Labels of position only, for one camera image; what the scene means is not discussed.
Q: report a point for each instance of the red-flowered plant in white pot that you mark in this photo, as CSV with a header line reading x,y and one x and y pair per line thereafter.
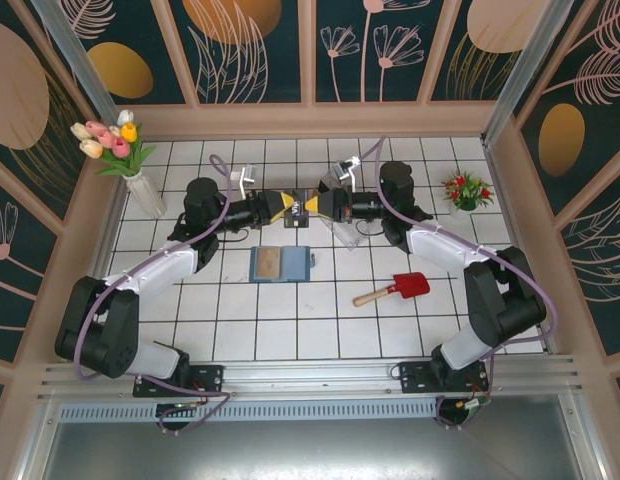
x,y
465,192

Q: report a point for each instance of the artificial tulip bouquet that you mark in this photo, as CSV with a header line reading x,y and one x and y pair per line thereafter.
x,y
112,140

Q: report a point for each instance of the white ribbed vase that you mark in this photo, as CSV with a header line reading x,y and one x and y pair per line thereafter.
x,y
146,197

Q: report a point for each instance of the blue card holder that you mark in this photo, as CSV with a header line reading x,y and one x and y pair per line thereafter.
x,y
295,265

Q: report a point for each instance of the aluminium frame post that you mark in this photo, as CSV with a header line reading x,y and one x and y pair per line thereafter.
x,y
530,60
74,47

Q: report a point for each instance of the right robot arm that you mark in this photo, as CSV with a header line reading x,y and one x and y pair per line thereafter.
x,y
500,305

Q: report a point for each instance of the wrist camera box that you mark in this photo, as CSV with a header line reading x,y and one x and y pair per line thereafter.
x,y
247,175
349,170

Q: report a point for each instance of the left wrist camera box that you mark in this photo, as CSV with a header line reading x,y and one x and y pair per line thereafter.
x,y
247,175

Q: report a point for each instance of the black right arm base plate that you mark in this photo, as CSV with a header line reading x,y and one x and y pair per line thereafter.
x,y
415,375

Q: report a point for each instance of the small connector board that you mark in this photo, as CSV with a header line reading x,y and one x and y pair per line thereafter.
x,y
180,405
472,404

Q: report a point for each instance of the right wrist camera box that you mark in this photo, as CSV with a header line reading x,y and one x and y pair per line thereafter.
x,y
349,170

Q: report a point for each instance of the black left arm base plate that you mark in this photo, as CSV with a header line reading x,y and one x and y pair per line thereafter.
x,y
210,377

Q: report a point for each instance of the aluminium mounting rail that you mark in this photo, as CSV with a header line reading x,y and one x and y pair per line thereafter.
x,y
310,375

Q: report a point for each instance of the black VIP card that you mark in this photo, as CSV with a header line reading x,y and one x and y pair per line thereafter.
x,y
297,222

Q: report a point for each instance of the clear plastic box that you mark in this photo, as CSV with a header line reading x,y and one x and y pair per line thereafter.
x,y
352,237

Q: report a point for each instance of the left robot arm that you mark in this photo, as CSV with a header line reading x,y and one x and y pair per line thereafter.
x,y
105,325

